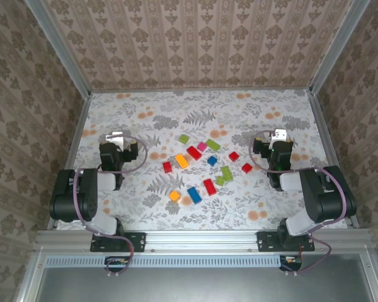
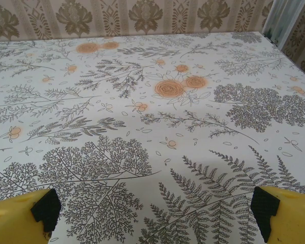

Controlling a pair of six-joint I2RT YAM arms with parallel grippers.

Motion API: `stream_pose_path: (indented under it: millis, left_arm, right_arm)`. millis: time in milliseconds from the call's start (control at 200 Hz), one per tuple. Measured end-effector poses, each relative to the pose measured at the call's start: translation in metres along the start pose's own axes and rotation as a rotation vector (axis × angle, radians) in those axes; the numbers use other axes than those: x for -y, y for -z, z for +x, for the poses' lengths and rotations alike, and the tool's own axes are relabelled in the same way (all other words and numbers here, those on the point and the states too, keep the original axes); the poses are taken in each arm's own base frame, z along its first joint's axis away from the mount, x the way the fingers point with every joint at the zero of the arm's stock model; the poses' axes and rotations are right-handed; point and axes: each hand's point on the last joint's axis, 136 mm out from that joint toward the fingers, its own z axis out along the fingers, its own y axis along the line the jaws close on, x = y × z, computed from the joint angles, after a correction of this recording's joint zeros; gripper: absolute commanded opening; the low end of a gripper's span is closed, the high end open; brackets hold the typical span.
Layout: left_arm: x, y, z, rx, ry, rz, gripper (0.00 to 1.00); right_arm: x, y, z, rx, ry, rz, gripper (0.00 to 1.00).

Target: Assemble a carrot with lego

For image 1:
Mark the small red lego brick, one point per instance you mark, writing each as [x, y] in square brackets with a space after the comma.
[167, 167]
[246, 168]
[233, 156]

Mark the long orange lego brick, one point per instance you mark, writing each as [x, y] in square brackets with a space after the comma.
[181, 161]

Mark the aluminium frame post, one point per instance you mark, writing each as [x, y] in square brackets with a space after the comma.
[64, 53]
[337, 47]

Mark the long blue lego brick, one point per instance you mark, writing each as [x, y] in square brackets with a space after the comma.
[194, 195]

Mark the small orange lego brick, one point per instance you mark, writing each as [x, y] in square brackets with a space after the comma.
[174, 196]

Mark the long red lego brick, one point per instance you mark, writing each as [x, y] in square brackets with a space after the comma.
[209, 187]
[194, 153]

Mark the silver camera mount bracket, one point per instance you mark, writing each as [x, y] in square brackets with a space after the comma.
[278, 136]
[115, 138]

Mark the thin aluminium table edge rail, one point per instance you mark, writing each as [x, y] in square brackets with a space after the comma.
[208, 90]

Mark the grey metal panel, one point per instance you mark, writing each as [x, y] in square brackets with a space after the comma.
[208, 286]

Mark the small pink lego brick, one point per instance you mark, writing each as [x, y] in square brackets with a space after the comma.
[202, 146]

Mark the small blue lego brick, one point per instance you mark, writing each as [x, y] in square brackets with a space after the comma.
[212, 160]

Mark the long green lego brick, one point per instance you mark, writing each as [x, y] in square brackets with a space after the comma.
[226, 173]
[213, 144]

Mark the wide aluminium extrusion rail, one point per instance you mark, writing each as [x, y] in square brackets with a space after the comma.
[201, 240]

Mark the small green lego brick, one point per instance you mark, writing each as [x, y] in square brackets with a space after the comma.
[184, 138]
[220, 181]

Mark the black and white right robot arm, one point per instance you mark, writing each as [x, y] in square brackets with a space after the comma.
[327, 198]

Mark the floral patterned table cover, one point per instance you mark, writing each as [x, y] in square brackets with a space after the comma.
[138, 217]

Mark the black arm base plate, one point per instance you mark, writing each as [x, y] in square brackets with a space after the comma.
[266, 241]
[135, 242]

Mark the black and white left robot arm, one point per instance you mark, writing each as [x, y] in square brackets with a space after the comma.
[66, 201]

